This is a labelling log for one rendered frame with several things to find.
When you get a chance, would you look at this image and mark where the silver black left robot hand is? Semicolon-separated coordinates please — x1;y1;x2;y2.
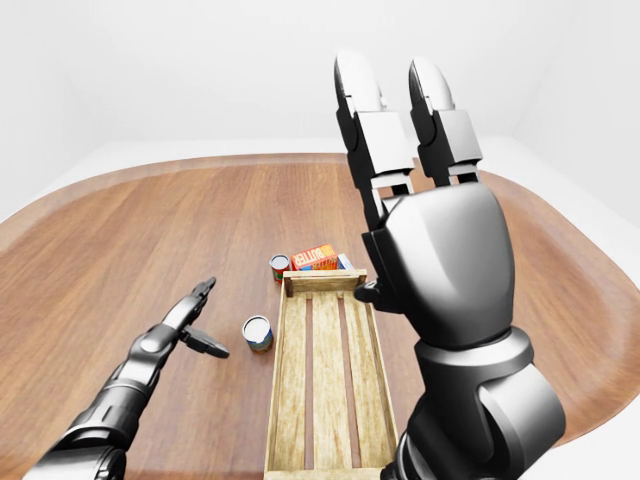
127;276;231;368

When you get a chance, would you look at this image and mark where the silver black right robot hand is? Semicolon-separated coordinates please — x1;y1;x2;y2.
333;48;517;351

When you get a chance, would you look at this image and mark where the wooden slat tray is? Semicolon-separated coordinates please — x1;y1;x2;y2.
263;268;401;480

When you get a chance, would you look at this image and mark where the blue labelled tin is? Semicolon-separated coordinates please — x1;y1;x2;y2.
242;315;275;354

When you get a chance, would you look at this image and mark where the red labelled tin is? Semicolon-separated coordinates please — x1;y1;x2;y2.
268;253;292;285

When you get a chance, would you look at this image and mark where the orange butter box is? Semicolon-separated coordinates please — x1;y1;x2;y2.
289;243;341;272

